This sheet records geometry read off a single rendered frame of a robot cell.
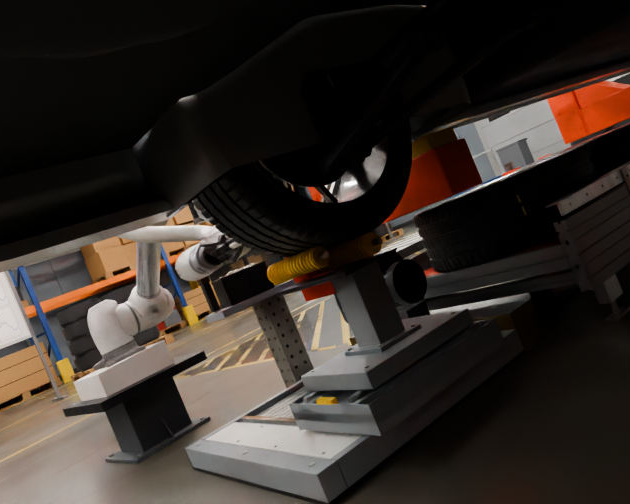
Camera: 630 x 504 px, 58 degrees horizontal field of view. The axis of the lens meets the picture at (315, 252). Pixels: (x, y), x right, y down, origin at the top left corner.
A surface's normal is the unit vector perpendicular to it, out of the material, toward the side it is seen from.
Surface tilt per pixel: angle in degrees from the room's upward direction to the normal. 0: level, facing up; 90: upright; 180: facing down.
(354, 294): 90
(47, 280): 90
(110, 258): 90
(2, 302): 90
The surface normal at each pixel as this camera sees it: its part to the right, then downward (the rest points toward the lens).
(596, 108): -0.75, 0.32
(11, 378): 0.65, -0.26
